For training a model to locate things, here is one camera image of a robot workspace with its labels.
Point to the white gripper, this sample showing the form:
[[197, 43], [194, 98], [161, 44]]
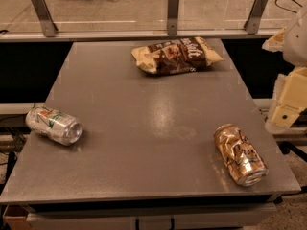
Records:
[[297, 38]]

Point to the silver 7up can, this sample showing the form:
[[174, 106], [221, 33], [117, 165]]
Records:
[[57, 126]]

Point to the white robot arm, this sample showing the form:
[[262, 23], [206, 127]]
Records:
[[294, 52]]

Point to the crushed orange LaCroix can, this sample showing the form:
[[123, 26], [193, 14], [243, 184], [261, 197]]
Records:
[[243, 162]]

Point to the brown chip bag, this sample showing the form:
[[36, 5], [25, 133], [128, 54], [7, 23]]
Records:
[[176, 56]]

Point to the clear glass barrier panel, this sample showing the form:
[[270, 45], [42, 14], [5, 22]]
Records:
[[143, 15]]

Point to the cardboard box corner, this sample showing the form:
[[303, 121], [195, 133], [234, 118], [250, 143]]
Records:
[[16, 218]]

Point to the right metal bracket post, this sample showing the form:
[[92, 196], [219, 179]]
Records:
[[254, 19]]

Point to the metal bracket post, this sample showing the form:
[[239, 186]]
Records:
[[47, 24], [172, 16], [254, 19]]

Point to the middle metal bracket post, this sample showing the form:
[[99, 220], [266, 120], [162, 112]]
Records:
[[172, 16]]

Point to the left metal bracket post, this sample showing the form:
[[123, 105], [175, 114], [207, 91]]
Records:
[[47, 24]]

